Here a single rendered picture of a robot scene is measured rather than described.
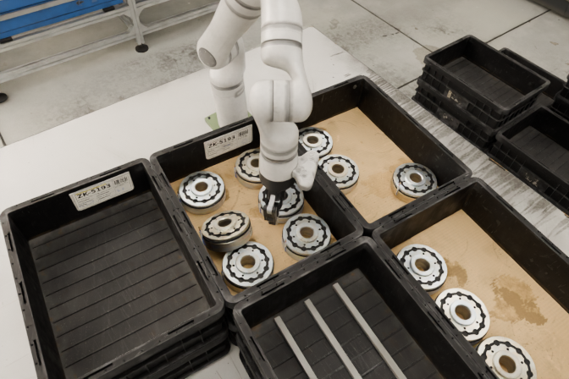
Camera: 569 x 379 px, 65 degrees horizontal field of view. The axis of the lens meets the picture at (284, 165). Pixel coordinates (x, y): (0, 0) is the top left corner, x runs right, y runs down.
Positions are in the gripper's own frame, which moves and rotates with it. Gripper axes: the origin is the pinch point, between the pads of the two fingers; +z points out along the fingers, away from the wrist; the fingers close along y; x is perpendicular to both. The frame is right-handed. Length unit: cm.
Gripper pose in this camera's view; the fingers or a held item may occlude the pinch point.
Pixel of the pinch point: (276, 208)
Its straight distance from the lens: 99.3
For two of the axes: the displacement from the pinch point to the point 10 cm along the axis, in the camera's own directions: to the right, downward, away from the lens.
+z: -0.4, 6.5, 7.6
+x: 9.7, 2.0, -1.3
